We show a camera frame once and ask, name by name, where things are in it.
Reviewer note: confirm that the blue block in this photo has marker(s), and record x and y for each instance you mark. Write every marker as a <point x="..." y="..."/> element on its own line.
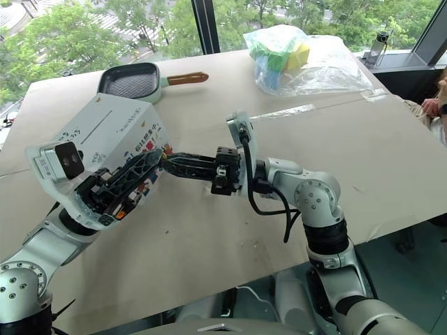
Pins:
<point x="268" y="75"/>

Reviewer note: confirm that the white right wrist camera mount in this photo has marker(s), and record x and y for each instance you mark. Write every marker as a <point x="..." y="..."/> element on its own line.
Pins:
<point x="241" y="120"/>

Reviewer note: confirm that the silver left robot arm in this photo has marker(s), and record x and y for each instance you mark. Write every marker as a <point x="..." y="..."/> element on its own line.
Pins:
<point x="42" y="244"/>

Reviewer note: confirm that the silver robot torso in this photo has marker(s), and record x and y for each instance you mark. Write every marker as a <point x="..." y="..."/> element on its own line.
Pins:
<point x="251" y="307"/>

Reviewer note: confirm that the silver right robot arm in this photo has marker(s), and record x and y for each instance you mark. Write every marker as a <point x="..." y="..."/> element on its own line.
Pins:
<point x="321" y="195"/>

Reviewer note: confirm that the yellow block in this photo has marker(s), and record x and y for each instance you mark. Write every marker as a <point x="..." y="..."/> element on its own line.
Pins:
<point x="298" y="56"/>

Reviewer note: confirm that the black window frame post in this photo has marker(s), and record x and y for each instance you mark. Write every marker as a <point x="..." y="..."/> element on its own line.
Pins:
<point x="431" y="33"/>
<point x="206" y="24"/>

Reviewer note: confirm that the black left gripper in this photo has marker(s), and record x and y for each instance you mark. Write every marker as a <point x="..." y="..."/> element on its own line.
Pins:
<point x="96" y="190"/>

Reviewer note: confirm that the white printed box with slot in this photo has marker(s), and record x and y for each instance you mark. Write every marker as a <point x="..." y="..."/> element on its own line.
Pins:
<point x="115" y="125"/>

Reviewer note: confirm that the green block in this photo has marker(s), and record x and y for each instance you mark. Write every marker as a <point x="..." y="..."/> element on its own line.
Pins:
<point x="277" y="59"/>

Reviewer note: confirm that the seated bystander person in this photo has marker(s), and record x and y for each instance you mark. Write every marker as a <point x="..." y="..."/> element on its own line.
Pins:
<point x="434" y="108"/>

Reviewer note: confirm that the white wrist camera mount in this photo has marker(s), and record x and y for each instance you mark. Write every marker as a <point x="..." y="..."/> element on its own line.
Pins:
<point x="52" y="190"/>
<point x="241" y="120"/>

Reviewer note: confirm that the clear tape strip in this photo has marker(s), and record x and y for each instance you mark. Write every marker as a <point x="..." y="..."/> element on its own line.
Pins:
<point x="283" y="111"/>
<point x="375" y="95"/>

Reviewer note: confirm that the small camera on tripod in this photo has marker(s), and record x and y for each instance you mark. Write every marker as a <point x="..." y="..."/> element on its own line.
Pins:
<point x="380" y="47"/>

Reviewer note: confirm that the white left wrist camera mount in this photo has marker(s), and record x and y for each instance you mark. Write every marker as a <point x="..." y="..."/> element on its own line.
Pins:
<point x="52" y="190"/>

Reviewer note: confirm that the clear plastic bag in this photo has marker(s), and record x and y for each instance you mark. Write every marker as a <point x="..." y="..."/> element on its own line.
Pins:
<point x="324" y="66"/>

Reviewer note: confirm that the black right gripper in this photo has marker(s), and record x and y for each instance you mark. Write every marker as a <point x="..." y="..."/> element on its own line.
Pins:
<point x="227" y="164"/>

